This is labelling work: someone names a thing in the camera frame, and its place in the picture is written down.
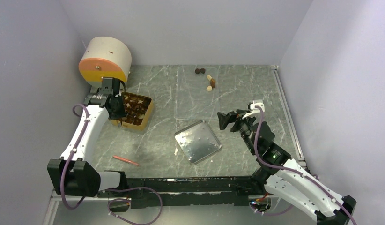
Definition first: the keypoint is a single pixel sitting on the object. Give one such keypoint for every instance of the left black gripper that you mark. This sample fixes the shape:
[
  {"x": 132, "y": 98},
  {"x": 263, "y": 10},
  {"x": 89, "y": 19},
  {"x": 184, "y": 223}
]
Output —
[{"x": 122, "y": 113}]

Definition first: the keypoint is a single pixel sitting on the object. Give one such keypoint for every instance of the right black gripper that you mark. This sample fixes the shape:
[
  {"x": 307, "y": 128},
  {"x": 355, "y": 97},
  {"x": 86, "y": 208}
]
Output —
[{"x": 224, "y": 120}]

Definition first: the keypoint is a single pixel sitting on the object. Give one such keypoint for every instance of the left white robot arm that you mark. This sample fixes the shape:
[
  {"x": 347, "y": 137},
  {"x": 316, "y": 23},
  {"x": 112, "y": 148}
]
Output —
[{"x": 72, "y": 173}]

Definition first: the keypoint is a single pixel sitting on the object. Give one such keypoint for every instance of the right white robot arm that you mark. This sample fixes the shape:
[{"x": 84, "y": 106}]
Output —
[{"x": 281, "y": 175}]

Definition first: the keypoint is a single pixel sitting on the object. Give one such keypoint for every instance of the gold chocolate box tray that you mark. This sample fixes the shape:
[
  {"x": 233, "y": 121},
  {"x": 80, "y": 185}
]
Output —
[{"x": 139, "y": 109}]

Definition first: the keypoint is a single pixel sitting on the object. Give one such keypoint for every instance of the square silver metal lid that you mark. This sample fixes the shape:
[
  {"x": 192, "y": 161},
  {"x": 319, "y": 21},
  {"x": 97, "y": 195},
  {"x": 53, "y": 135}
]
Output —
[{"x": 197, "y": 141}]

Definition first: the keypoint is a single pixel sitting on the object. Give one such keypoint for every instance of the clear plastic tray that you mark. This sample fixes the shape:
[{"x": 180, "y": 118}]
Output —
[{"x": 193, "y": 100}]

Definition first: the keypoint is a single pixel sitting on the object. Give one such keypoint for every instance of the round pastel drawer box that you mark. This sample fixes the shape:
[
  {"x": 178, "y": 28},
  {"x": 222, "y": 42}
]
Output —
[{"x": 105, "y": 57}]

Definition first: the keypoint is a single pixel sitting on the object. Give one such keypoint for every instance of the red pen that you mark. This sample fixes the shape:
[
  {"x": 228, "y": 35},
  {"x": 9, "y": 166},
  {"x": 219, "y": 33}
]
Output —
[{"x": 125, "y": 160}]

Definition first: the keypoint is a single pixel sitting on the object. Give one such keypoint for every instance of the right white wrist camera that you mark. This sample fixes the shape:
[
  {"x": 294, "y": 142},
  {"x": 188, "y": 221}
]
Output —
[{"x": 255, "y": 107}]

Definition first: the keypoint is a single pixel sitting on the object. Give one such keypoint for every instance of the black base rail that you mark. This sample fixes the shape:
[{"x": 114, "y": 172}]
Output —
[{"x": 148, "y": 192}]

